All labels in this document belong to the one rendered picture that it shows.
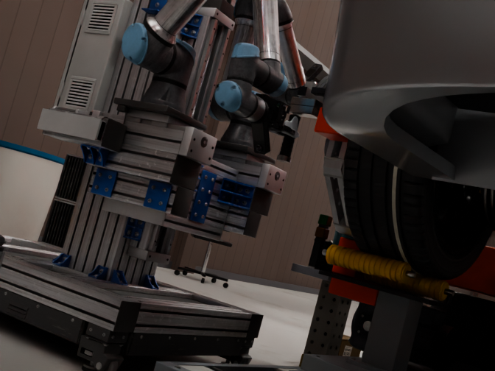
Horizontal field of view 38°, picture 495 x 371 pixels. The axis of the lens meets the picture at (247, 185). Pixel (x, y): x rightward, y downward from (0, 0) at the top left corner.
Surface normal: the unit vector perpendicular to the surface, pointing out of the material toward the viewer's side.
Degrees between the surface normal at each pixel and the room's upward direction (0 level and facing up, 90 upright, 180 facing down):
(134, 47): 96
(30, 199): 94
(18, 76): 90
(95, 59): 90
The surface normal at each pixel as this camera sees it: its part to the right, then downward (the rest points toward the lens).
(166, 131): -0.49, -0.20
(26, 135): 0.83, 0.18
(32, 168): 0.54, 0.14
